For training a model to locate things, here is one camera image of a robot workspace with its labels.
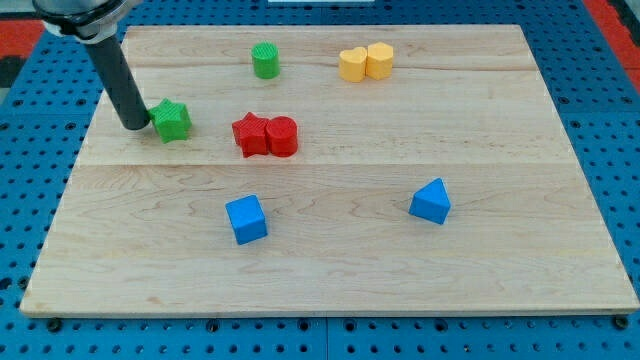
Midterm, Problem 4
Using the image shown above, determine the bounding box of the red cylinder block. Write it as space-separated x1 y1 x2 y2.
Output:
265 116 298 157

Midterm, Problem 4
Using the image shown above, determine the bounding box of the red star block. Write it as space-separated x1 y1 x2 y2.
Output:
232 112 269 158

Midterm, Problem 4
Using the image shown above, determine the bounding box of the blue cube block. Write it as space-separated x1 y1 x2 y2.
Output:
225 194 268 245

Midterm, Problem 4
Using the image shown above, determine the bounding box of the yellow hexagon block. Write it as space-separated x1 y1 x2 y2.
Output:
365 42 394 80

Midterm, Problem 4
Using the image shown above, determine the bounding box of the yellow heart block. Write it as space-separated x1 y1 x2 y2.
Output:
338 47 367 83

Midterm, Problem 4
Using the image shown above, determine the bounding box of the green star block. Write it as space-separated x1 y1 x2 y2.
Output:
148 98 192 143

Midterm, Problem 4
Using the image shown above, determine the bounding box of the green cylinder block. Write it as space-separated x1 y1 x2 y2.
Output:
251 42 280 79

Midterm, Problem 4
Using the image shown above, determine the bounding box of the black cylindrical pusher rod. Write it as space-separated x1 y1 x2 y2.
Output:
85 35 150 130

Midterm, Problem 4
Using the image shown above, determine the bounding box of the light wooden board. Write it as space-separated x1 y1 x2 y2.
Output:
21 25 639 318

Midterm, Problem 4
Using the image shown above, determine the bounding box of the blue triangular prism block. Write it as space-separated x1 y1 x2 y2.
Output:
409 178 451 225

